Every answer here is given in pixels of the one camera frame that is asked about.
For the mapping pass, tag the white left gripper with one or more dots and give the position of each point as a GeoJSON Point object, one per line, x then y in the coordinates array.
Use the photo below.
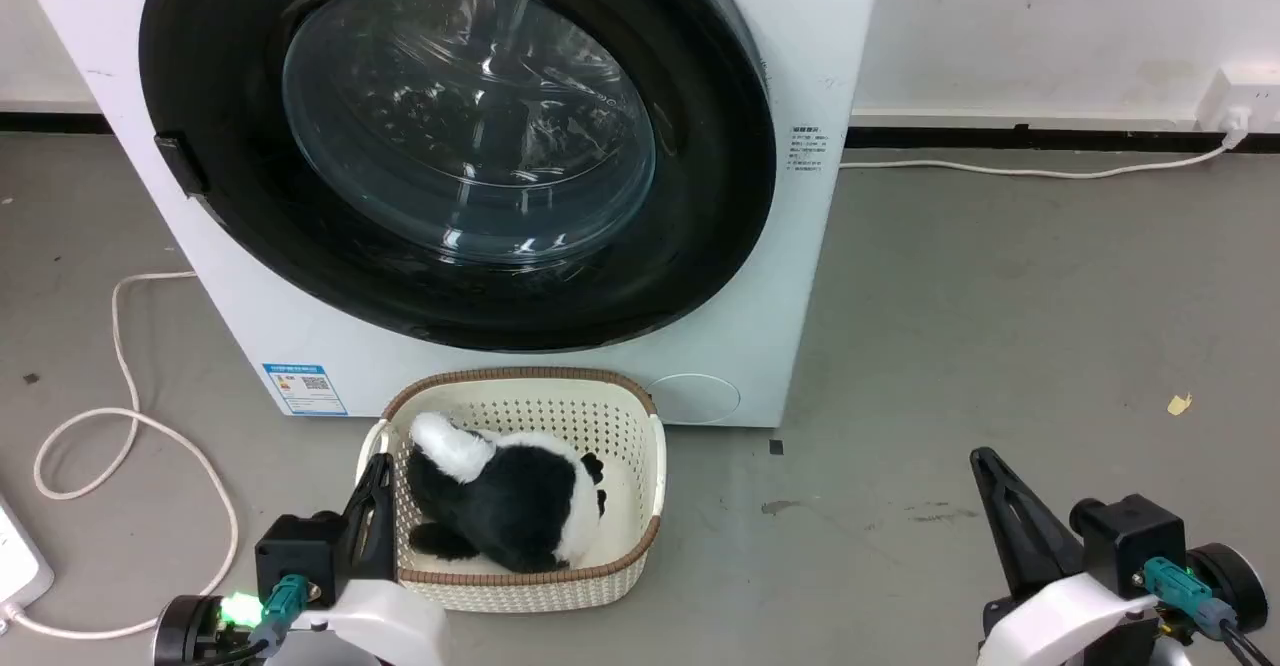
{"type": "Point", "coordinates": [385, 621]}

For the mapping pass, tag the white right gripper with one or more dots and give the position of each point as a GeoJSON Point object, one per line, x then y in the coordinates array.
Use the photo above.
{"type": "Point", "coordinates": [1070, 616]}

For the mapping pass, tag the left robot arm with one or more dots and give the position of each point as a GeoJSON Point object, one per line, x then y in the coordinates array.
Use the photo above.
{"type": "Point", "coordinates": [195, 631]}

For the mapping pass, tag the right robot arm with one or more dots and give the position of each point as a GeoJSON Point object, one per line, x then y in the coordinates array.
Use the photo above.
{"type": "Point", "coordinates": [1228, 586]}

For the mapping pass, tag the black round washer door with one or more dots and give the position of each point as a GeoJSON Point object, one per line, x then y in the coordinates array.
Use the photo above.
{"type": "Point", "coordinates": [230, 66]}

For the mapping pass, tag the white front-load washing machine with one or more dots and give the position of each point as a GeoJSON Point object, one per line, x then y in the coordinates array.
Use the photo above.
{"type": "Point", "coordinates": [780, 36]}

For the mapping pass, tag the black white panda plush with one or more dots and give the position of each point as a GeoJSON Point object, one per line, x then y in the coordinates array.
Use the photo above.
{"type": "Point", "coordinates": [520, 501]}

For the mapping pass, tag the blue energy label sticker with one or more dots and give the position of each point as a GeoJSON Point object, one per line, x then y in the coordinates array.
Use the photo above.
{"type": "Point", "coordinates": [306, 388]}

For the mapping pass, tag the yellow paper scrap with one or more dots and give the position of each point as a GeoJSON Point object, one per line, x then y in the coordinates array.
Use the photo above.
{"type": "Point", "coordinates": [1179, 404]}

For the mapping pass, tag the cream plastic laundry basket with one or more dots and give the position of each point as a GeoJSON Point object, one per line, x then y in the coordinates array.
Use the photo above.
{"type": "Point", "coordinates": [628, 446]}

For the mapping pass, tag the round white filter cover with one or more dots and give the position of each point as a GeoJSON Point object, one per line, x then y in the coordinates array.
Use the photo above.
{"type": "Point", "coordinates": [694, 398]}

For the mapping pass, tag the white power strip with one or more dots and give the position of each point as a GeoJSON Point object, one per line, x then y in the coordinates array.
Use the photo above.
{"type": "Point", "coordinates": [16, 556]}

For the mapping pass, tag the small printed text sticker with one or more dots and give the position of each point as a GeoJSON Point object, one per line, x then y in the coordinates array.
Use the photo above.
{"type": "Point", "coordinates": [806, 149]}

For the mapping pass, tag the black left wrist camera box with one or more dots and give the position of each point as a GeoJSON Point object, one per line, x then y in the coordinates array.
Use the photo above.
{"type": "Point", "coordinates": [295, 554]}

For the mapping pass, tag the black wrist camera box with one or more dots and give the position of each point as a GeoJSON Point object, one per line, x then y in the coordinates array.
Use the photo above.
{"type": "Point", "coordinates": [1130, 536]}
{"type": "Point", "coordinates": [295, 554]}

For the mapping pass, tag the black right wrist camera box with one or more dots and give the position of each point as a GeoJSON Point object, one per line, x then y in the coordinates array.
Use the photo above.
{"type": "Point", "coordinates": [1130, 536]}

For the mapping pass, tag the white wall socket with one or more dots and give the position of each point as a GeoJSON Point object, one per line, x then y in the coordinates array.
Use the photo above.
{"type": "Point", "coordinates": [1240, 98]}

